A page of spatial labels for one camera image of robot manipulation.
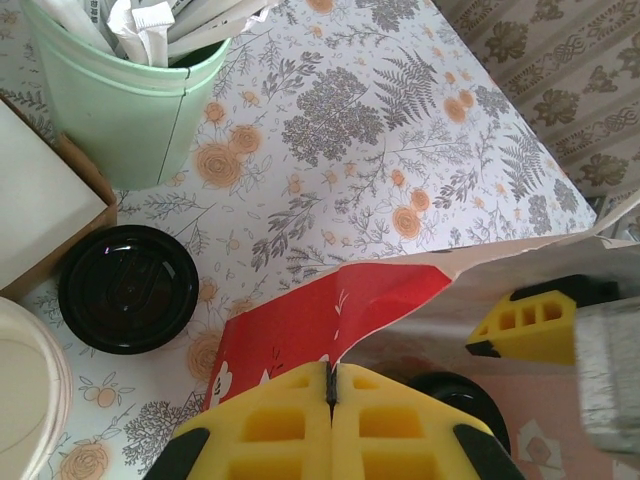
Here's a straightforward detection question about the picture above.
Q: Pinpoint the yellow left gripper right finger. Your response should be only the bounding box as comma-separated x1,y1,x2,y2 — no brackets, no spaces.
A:
331,363,525,480

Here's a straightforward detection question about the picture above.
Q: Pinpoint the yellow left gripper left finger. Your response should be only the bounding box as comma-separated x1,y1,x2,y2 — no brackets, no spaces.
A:
142,362,335,480

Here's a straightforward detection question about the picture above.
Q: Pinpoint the black plastic cup lid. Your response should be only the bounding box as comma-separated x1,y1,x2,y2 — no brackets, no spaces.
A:
404,372,512,456
57,224,200,357

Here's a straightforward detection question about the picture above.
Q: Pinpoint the red white paper bag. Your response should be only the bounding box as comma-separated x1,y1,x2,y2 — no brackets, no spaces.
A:
202,197,640,480

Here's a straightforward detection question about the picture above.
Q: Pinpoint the brown cardboard napkin tray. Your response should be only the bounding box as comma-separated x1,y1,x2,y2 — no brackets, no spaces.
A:
0,94,119,301

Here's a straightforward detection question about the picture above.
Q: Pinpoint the white napkin stack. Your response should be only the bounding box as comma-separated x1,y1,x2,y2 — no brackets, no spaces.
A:
0,99,109,291

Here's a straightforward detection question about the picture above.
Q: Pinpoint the mint green straw holder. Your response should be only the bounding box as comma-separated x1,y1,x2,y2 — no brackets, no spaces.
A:
19,0,232,191

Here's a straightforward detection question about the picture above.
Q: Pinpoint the white wrapped straw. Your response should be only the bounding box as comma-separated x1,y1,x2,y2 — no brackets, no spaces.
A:
107,0,176,66
239,0,281,31
49,0,116,51
164,0,271,56

